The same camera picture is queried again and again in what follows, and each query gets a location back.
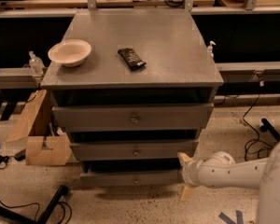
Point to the clear sanitizer bottle left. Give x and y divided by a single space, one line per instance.
36 64

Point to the white bowl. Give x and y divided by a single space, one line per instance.
70 53

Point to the grey top drawer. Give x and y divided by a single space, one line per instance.
107 118

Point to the white pump bottle right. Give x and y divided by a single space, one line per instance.
210 48

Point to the black snack packet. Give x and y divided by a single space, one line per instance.
131 58

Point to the grey drawer cabinet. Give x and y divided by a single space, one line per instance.
179 71

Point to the black stand leg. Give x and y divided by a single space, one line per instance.
7 214
267 127

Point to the cardboard box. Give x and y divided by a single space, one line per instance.
41 147

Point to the grey drawer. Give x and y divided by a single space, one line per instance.
107 118
119 151
167 177

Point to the grey middle drawer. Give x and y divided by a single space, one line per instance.
119 151

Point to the grey bottom drawer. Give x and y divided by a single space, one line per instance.
167 177

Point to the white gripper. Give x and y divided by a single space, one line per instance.
188 173

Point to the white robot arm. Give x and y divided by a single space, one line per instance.
264 175

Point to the black stand leg left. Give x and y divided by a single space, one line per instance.
7 214

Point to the black stand leg right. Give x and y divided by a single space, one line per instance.
267 127

